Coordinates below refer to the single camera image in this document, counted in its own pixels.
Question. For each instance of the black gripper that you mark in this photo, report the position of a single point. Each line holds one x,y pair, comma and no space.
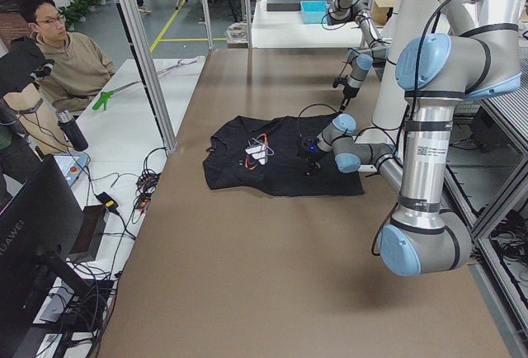
312,157
345,101

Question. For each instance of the black printed t-shirt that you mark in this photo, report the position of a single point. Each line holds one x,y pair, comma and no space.
263,154

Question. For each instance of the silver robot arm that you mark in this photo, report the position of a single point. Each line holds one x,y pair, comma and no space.
361,60
436,54

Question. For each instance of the blue plastic bin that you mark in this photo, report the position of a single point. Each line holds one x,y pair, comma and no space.
314,11

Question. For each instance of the cardboard box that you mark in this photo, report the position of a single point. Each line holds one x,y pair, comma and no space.
382,10

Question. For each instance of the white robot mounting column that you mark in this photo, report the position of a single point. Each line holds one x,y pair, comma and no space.
410,20

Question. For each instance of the red black power strip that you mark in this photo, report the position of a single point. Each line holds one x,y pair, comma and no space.
145,187

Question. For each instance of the black power adapter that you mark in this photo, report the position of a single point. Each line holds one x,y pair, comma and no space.
108,202

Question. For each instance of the green grabber tool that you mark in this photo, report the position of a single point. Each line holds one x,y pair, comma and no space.
104,97

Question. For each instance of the blue white teach pendant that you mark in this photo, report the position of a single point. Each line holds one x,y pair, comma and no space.
72,165

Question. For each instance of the black water bottle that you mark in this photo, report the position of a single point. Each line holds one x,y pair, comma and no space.
68,124

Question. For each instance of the man in beige hoodie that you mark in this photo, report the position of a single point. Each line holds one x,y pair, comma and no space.
81,69

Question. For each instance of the black computer monitor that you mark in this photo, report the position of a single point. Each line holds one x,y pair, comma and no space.
38,230

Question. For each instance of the aluminium cage frame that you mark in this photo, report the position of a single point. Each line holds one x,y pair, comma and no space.
148,76

